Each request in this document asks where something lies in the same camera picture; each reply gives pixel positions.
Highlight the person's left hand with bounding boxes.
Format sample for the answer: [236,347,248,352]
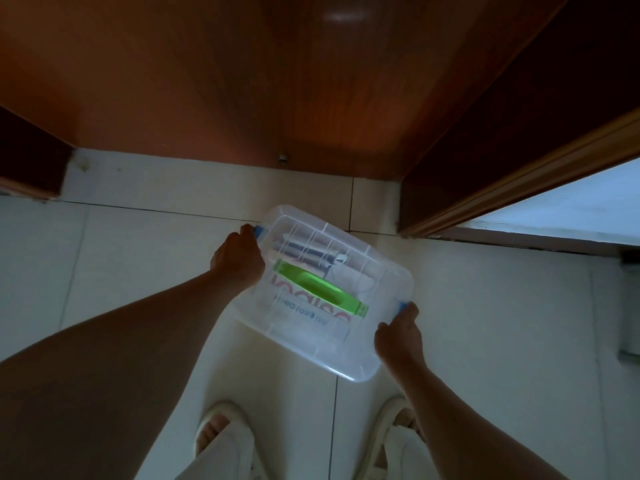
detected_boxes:
[209,224,267,300]

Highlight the person's left forearm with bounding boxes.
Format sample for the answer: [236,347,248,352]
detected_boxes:
[0,269,237,480]

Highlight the person's right forearm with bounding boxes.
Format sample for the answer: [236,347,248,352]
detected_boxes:
[395,356,572,480]

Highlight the dark blue tube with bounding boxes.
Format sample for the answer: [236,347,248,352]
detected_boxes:
[279,235,346,266]

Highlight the white slipper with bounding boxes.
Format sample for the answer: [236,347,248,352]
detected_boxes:
[194,401,272,480]
[367,395,432,480]

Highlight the clear plastic storage box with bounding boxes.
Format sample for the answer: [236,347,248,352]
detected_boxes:
[235,205,416,384]

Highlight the white right slipper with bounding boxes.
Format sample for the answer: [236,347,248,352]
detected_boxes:
[367,395,432,480]

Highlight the brown wooden door frame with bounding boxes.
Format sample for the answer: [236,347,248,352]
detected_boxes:
[397,0,640,240]

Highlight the white crumpled packet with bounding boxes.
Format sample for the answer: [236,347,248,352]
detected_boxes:
[327,254,377,296]

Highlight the brown wooden door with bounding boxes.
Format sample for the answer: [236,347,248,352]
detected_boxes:
[0,0,572,181]

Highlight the grey door threshold strip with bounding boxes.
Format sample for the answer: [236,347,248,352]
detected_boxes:
[440,226,640,256]

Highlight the person's right hand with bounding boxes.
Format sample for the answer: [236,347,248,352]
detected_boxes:
[374,302,426,368]

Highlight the white left slipper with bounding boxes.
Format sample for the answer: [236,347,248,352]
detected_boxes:
[194,401,272,480]

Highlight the white box with red print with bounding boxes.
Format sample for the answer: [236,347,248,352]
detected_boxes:
[265,274,362,345]

